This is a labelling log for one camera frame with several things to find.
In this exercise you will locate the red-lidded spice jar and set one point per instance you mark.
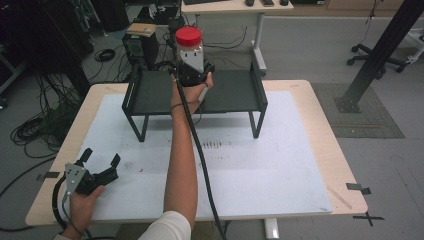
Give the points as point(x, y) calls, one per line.
point(188, 36)

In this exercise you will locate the black tape strip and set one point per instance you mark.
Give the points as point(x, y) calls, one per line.
point(50, 175)
point(358, 188)

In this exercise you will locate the white table leg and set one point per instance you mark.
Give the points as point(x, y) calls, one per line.
point(271, 230)

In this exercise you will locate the person's white sleeve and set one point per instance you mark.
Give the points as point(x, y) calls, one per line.
point(168, 228)

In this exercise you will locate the black computer tower green fan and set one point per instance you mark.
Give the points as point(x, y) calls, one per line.
point(138, 50)

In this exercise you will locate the black tape cross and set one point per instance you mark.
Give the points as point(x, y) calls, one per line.
point(368, 218)

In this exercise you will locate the black keyboard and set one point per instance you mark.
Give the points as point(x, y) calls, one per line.
point(206, 1)

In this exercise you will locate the cardboard box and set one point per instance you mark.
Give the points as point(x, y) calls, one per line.
point(141, 29)

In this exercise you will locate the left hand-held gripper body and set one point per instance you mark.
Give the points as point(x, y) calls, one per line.
point(83, 181)

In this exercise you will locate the black metal shelf rack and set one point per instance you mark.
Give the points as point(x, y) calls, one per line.
point(233, 91)

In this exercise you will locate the black metal post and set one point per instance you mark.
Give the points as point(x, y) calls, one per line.
point(380, 50)

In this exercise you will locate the person's left hand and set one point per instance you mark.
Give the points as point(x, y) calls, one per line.
point(81, 210)

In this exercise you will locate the grey floor mat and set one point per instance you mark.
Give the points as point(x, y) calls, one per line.
point(370, 113)

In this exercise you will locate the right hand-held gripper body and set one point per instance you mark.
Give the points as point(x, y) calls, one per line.
point(193, 75)

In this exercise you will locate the person's right hand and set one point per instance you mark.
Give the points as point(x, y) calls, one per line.
point(188, 96)

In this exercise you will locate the black office chair base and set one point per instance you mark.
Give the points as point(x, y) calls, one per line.
point(378, 60)

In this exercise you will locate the white desk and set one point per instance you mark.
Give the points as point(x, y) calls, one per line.
point(233, 6)

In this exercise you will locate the white foam mat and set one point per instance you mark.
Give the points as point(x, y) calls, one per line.
point(266, 173)

